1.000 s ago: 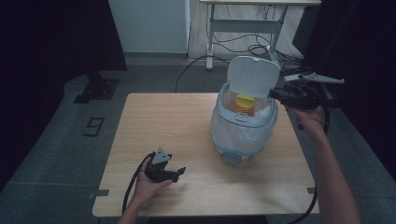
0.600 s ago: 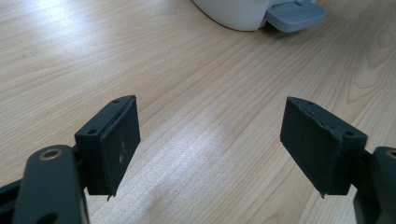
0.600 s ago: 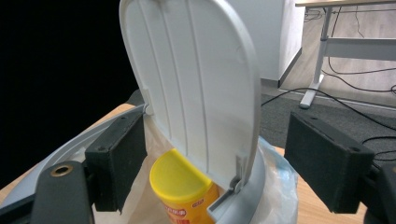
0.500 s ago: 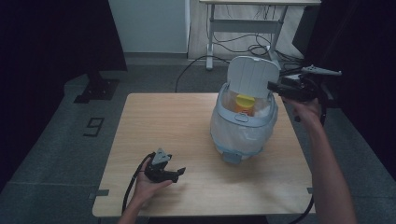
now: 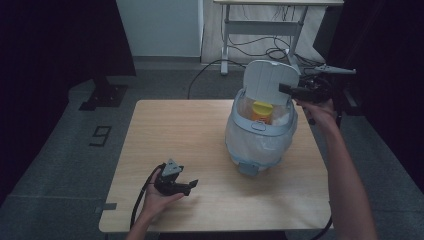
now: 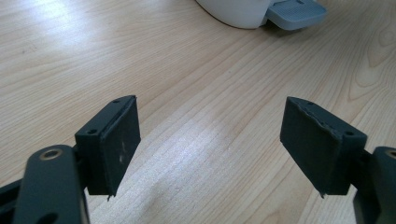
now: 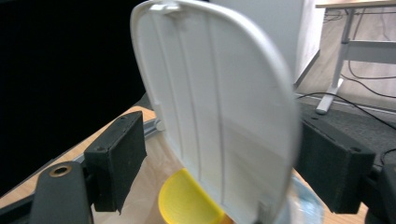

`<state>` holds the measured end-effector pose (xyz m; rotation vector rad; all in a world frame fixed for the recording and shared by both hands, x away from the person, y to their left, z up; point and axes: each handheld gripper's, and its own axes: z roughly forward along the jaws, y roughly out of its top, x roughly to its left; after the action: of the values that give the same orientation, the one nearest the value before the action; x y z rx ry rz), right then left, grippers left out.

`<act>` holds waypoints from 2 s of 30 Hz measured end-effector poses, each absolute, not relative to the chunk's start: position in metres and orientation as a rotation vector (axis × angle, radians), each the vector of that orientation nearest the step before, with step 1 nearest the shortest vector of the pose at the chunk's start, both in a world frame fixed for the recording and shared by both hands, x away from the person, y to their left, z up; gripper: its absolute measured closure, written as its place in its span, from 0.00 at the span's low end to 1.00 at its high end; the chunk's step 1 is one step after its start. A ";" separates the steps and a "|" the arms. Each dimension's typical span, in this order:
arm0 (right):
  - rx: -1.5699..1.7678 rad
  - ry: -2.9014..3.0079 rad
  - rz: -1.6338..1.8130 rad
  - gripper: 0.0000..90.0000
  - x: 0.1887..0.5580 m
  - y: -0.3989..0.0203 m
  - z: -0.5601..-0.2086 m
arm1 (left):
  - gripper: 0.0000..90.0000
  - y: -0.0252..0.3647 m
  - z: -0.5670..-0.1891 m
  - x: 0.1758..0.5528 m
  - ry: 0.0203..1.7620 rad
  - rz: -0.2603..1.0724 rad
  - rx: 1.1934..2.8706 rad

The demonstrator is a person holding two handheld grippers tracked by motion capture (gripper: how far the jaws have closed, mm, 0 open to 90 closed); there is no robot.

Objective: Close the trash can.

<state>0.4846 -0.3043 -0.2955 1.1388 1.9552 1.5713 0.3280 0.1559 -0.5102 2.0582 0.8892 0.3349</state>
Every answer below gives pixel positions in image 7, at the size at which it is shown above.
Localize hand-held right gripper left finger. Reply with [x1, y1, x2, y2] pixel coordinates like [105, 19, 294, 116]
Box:
[83, 111, 148, 216]

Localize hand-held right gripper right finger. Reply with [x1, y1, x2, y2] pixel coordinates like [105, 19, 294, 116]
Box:
[293, 119, 377, 215]

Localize translucent plastic trash bag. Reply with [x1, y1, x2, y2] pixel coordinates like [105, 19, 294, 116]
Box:
[124, 130, 325, 224]

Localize yellow lidded snack can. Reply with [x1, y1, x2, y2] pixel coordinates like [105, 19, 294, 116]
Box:
[158, 167, 234, 224]

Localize white cabinet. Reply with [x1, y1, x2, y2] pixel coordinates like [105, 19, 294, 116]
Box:
[208, 0, 326, 90]

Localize long black floor cable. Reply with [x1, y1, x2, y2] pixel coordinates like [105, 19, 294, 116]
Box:
[295, 91, 396, 131]

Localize black cables under desk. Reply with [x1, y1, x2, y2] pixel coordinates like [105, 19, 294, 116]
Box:
[339, 59, 396, 100]

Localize white metal frame desk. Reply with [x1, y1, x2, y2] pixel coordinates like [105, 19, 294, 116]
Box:
[315, 0, 396, 115]

